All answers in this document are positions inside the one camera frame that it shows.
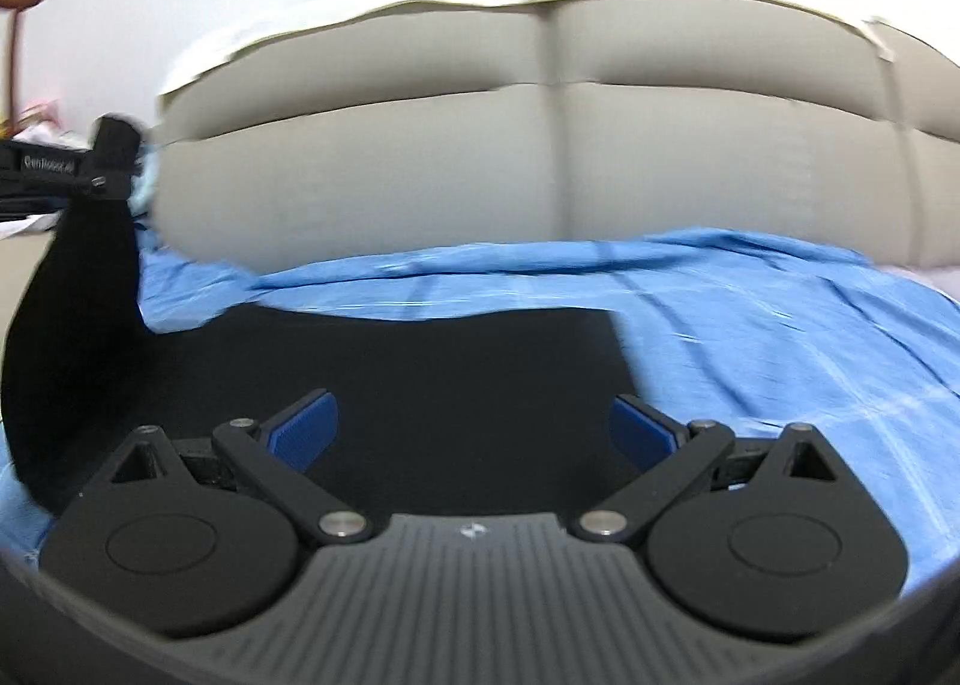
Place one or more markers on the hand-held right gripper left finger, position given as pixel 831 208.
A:
pixel 304 430

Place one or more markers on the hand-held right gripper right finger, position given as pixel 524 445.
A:
pixel 641 430

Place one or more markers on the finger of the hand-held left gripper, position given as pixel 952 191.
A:
pixel 118 160

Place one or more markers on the black pants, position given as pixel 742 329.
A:
pixel 375 370

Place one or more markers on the pile of clothes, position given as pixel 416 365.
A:
pixel 41 118

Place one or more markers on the wooden coat rack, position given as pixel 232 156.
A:
pixel 13 54

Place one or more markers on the blue checked bedsheet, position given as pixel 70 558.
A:
pixel 750 325

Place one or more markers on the white headboard cover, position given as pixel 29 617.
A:
pixel 225 47

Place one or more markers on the grey padded headboard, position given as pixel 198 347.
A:
pixel 450 152

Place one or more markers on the lilac pillow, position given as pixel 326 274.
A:
pixel 926 277

